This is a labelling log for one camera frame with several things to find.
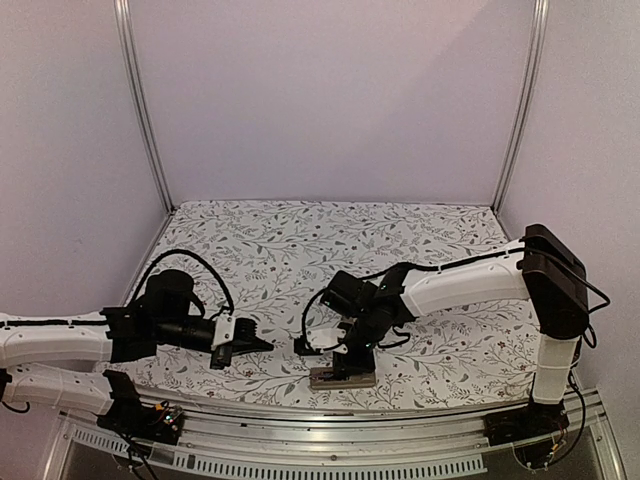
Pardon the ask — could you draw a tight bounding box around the white remote control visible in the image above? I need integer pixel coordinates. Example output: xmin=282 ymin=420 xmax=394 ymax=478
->
xmin=309 ymin=367 xmax=377 ymax=391

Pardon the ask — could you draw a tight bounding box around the left aluminium frame post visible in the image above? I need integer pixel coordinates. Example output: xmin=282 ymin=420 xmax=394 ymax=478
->
xmin=113 ymin=0 xmax=175 ymax=215

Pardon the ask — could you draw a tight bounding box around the camera black cable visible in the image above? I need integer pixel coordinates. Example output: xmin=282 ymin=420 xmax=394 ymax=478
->
xmin=132 ymin=248 xmax=236 ymax=319
xmin=300 ymin=289 xmax=331 ymax=344

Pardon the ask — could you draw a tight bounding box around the front aluminium rail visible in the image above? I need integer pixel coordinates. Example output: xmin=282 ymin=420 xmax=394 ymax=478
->
xmin=43 ymin=389 xmax=628 ymax=479

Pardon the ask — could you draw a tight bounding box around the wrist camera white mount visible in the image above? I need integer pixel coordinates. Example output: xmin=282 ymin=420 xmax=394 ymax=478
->
xmin=211 ymin=315 xmax=236 ymax=350
xmin=294 ymin=327 xmax=348 ymax=356

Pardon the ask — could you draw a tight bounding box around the right aluminium frame post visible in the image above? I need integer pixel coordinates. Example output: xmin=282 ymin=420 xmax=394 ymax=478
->
xmin=491 ymin=0 xmax=550 ymax=217

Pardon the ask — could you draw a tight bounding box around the aluminium frame post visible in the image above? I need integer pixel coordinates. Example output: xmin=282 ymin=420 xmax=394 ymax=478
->
xmin=491 ymin=0 xmax=550 ymax=217
xmin=113 ymin=0 xmax=175 ymax=215

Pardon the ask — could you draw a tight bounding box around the floral patterned table mat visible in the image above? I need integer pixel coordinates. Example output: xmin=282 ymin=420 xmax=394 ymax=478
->
xmin=97 ymin=199 xmax=564 ymax=414

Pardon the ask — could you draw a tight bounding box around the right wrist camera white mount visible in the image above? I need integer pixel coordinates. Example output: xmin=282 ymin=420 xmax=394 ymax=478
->
xmin=294 ymin=327 xmax=348 ymax=356

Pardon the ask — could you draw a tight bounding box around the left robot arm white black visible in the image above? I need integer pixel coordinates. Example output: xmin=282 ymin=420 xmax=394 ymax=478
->
xmin=1 ymin=269 xmax=274 ymax=434

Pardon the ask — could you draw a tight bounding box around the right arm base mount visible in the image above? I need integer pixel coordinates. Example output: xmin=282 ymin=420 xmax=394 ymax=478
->
xmin=483 ymin=401 xmax=570 ymax=446

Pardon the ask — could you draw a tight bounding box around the left camera black cable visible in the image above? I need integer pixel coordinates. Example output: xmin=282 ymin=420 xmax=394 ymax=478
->
xmin=132 ymin=248 xmax=236 ymax=319

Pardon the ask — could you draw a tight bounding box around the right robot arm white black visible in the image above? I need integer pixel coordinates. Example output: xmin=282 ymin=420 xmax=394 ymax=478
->
xmin=310 ymin=224 xmax=590 ymax=436

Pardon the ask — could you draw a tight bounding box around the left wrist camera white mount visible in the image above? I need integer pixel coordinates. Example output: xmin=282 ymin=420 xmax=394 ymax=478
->
xmin=211 ymin=315 xmax=236 ymax=350

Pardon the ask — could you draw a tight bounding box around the right camera black cable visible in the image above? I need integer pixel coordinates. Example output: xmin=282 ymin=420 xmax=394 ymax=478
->
xmin=300 ymin=289 xmax=331 ymax=344

